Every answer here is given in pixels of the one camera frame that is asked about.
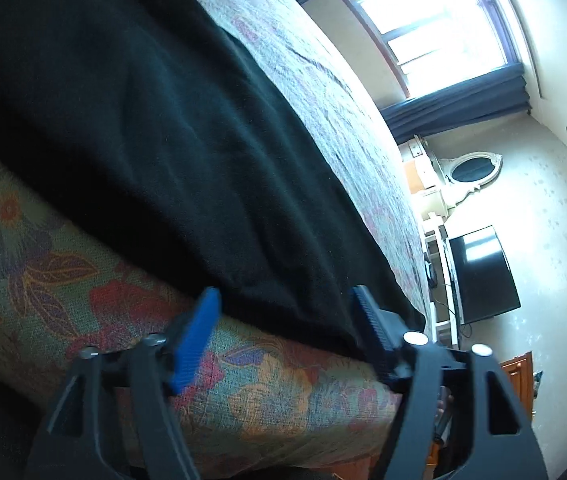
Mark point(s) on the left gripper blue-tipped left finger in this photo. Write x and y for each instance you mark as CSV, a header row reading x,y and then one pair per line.
x,y
112,419

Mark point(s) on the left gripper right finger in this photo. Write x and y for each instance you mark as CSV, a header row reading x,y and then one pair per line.
x,y
461,400

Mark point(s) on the black pants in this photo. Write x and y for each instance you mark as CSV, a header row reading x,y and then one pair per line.
x,y
214,143

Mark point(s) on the wooden door cabinet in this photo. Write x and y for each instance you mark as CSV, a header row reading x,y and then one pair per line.
x,y
520,373

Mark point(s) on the white tv console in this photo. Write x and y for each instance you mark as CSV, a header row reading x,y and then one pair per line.
x,y
445,302

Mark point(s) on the black flat television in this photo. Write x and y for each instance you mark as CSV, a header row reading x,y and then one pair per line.
x,y
484,280

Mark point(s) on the white dressing table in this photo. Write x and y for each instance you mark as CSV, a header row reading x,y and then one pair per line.
x,y
426,185

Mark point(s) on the white oval vanity mirror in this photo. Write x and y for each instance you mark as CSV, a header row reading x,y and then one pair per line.
x,y
468,173

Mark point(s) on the right dark blue curtain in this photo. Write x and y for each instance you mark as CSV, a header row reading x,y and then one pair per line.
x,y
496,94

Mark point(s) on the bright window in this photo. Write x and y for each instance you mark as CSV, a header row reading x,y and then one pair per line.
x,y
433,44

